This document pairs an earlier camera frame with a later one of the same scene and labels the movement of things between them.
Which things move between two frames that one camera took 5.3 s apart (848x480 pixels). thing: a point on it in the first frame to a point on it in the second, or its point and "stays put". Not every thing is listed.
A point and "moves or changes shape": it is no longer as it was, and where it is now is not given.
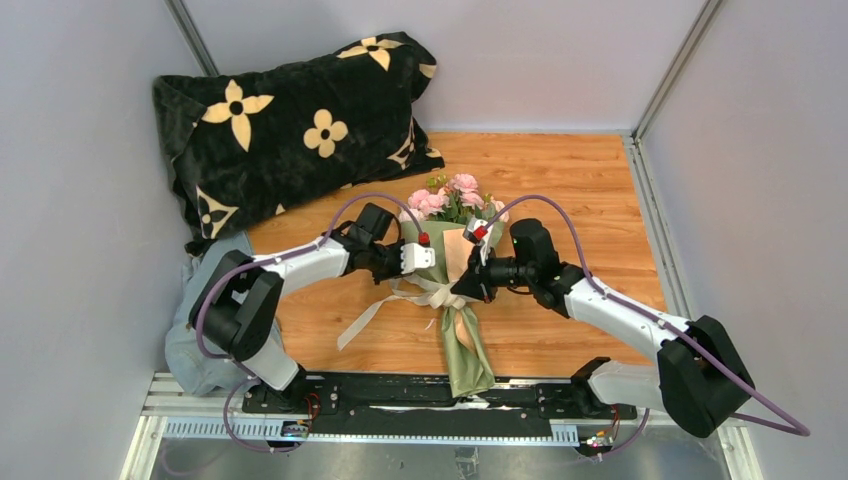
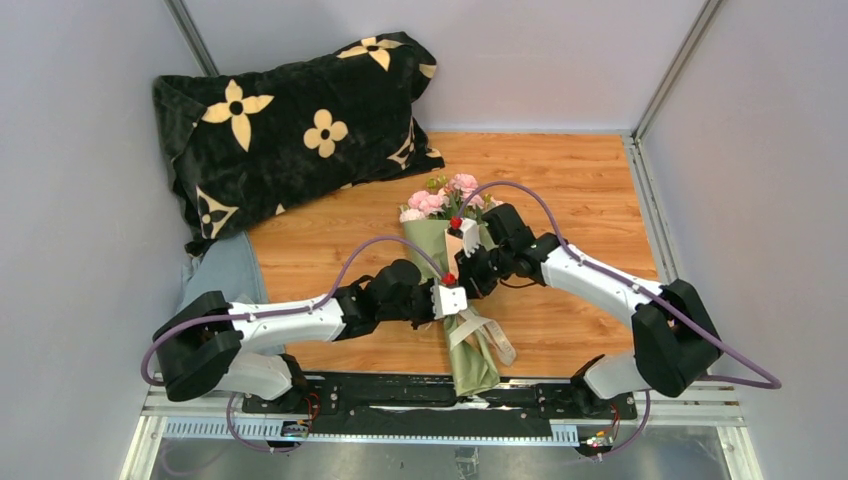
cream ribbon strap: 411,288 moves or changes shape
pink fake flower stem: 427,207 stays put
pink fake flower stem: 457,200 stays put
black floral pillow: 246,144 stays put
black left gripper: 396,247 to 429,316
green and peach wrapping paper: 469,368 stays put
